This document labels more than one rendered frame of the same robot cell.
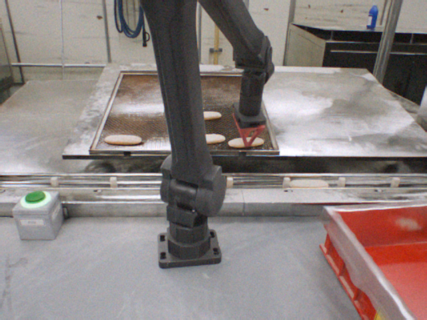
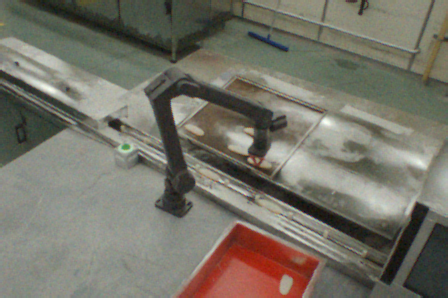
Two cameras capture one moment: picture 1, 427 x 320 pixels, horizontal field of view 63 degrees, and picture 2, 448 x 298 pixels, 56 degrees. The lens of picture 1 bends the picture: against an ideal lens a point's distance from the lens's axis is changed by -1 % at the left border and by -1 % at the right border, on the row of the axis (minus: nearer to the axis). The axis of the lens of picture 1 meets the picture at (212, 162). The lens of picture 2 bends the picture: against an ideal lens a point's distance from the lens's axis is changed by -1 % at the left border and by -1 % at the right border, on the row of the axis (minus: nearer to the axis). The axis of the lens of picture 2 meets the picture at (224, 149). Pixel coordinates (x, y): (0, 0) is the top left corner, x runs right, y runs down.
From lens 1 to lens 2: 1.03 m
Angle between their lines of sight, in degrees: 30
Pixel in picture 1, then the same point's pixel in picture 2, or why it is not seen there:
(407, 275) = (256, 275)
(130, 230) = (160, 182)
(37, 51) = not seen: outside the picture
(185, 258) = (165, 207)
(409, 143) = (375, 216)
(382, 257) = (257, 262)
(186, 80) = (163, 131)
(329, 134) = (323, 182)
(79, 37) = not seen: outside the picture
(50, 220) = (126, 160)
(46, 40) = not seen: outside the picture
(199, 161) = (174, 165)
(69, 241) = (131, 174)
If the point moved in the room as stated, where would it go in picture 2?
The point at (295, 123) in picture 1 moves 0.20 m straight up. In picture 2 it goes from (309, 163) to (320, 121)
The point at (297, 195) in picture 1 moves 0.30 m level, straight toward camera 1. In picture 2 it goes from (250, 208) to (178, 240)
